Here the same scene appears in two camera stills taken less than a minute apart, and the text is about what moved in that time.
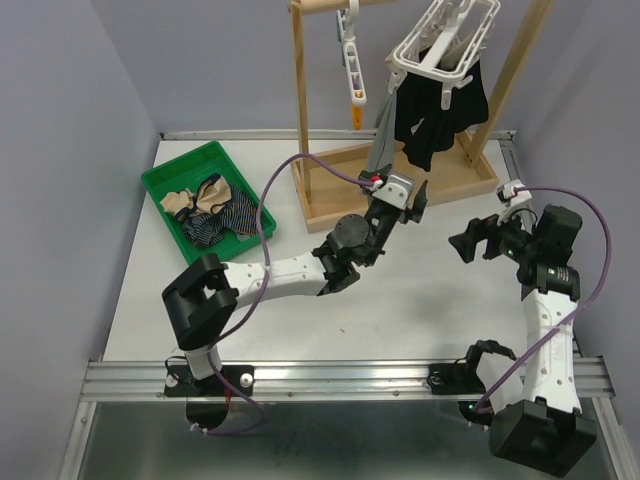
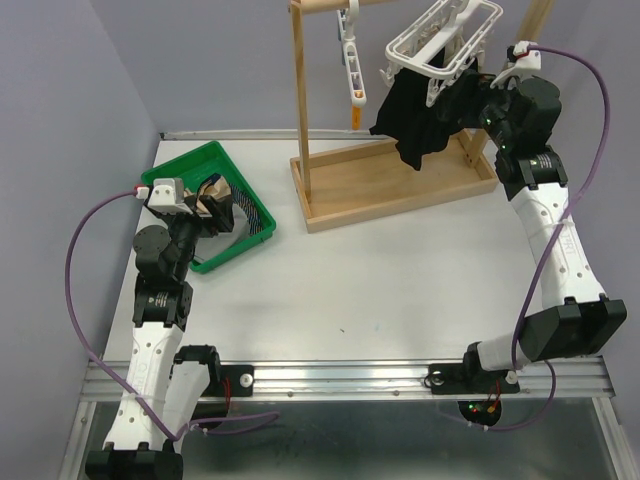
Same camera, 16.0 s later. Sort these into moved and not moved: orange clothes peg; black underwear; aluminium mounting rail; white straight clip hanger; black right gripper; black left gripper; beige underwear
Moved: black right gripper; black left gripper; black underwear
Not moved: aluminium mounting rail; white straight clip hanger; beige underwear; orange clothes peg
